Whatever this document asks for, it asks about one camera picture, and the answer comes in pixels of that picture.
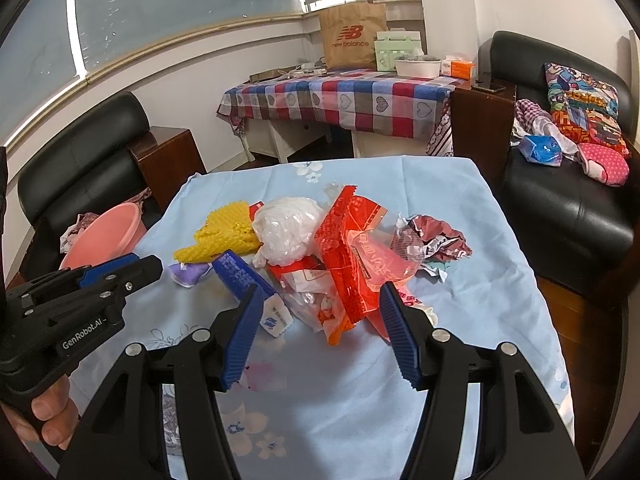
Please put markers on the yellow mesh foam wrap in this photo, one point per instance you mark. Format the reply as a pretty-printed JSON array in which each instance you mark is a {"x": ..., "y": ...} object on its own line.
[{"x": 226, "y": 228}]

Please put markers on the brown New Balance paper bag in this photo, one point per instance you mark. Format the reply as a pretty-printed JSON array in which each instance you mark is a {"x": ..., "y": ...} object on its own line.
[{"x": 349, "y": 32}]

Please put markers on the clear plastic snack bag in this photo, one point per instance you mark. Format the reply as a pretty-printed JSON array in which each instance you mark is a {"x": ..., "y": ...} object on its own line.
[{"x": 309, "y": 291}]

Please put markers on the pink polka dot cloth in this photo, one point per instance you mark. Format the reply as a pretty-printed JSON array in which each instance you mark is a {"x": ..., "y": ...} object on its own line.
[{"x": 603, "y": 164}]

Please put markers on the white desk under plaid cloth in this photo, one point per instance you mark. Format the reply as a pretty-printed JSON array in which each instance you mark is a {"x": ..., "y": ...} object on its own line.
[{"x": 281, "y": 139}]

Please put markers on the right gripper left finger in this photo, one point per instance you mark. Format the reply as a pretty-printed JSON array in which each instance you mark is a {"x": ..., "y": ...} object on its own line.
[{"x": 121, "y": 435}]

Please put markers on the wooden side table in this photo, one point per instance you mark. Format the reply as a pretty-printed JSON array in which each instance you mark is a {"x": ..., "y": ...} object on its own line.
[
  {"x": 481, "y": 125},
  {"x": 167, "y": 158}
]

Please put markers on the white plastic bag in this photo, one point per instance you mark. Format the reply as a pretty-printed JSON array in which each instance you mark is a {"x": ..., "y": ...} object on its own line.
[{"x": 286, "y": 228}]

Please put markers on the orange box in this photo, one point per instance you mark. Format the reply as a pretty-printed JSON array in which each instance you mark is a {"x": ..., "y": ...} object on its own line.
[{"x": 455, "y": 67}]

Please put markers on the light blue floral tablecloth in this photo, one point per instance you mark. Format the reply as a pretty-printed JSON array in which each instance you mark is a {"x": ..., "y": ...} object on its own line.
[{"x": 306, "y": 410}]

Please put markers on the left black leather armchair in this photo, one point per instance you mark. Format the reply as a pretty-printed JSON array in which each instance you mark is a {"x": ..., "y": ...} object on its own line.
[{"x": 87, "y": 167}]

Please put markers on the white round container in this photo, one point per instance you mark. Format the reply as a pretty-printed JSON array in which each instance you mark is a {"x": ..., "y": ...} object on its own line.
[{"x": 424, "y": 68}]

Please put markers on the wooden side table right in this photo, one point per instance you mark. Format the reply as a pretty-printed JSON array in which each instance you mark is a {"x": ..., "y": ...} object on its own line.
[{"x": 481, "y": 125}]

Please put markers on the crumpled maroon foil wrapper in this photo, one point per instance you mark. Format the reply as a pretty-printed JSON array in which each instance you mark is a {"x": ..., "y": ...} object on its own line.
[{"x": 429, "y": 243}]

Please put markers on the right black leather sofa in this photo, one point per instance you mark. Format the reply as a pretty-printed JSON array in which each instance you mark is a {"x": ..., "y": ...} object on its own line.
[{"x": 573, "y": 229}]

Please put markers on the purple small wrapper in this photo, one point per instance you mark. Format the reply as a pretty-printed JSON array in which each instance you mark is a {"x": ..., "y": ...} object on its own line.
[{"x": 187, "y": 275}]

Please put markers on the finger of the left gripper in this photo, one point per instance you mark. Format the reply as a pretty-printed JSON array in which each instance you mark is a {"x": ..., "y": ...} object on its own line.
[
  {"x": 94, "y": 273},
  {"x": 60, "y": 290}
]

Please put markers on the pink plastic bin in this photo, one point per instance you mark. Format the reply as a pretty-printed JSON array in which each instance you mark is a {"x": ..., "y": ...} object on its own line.
[{"x": 108, "y": 236}]

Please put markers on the wooden side table left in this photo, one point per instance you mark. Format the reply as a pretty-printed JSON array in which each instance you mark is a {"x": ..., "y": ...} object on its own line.
[{"x": 167, "y": 158}]

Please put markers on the light green box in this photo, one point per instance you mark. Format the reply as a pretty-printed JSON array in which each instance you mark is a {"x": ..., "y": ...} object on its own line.
[{"x": 394, "y": 44}]

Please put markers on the person's left hand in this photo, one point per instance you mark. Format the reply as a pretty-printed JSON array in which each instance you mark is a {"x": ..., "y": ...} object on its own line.
[{"x": 55, "y": 409}]

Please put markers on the colourful cartoon cushion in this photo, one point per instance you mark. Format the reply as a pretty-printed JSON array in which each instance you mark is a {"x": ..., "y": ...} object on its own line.
[{"x": 583, "y": 108}]

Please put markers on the blue plastic bag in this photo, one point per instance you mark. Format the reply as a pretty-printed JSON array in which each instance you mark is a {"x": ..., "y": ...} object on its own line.
[{"x": 541, "y": 150}]

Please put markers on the blue white carton box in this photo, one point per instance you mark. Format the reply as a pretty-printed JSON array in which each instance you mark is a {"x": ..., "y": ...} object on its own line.
[{"x": 238, "y": 276}]

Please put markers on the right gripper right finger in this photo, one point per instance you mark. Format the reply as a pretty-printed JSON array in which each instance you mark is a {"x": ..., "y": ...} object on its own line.
[{"x": 520, "y": 432}]

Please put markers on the clothes pile on armchair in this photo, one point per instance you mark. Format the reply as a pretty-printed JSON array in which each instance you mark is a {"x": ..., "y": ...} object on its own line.
[{"x": 75, "y": 229}]

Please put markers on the red snack wrapper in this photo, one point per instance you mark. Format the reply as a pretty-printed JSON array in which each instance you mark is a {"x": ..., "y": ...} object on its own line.
[{"x": 359, "y": 263}]

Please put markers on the checkered plaid tablecloth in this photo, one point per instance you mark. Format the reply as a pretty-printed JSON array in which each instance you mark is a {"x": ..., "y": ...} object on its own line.
[{"x": 362, "y": 100}]

